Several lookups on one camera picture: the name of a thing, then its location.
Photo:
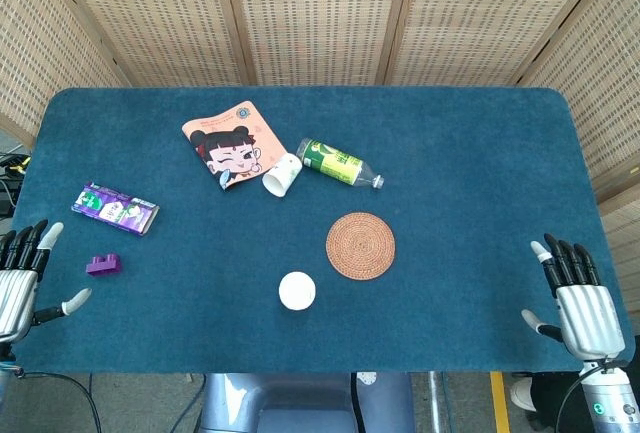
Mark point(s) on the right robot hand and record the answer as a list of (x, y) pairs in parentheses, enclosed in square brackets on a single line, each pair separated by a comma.
[(587, 313)]

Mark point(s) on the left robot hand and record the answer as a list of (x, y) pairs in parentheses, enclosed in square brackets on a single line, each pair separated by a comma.
[(15, 288)]

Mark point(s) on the round brown woven coaster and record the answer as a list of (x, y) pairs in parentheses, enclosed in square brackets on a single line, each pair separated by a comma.
[(360, 245)]

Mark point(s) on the white paper cup with print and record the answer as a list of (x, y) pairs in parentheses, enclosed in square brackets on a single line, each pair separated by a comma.
[(282, 176)]

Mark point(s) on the purple toy building block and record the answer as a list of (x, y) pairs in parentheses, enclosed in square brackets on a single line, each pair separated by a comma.
[(104, 265)]

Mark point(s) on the black and white shoe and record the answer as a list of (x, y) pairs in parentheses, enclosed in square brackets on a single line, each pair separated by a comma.
[(524, 395)]

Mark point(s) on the black electronic equipment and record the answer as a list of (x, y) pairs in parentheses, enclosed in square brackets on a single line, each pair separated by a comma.
[(10, 183)]

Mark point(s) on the purple snack box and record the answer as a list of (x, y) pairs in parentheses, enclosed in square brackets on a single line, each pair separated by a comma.
[(115, 209)]

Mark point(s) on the blue table mat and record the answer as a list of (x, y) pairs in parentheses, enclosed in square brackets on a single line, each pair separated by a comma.
[(450, 193)]

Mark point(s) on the green label plastic bottle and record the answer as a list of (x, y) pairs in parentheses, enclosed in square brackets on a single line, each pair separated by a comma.
[(336, 163)]

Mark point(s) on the blue-grey robot torso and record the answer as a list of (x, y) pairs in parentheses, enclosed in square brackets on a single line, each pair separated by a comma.
[(300, 403)]

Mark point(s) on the bamboo folding screen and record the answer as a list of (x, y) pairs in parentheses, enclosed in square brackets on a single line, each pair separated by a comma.
[(320, 18)]

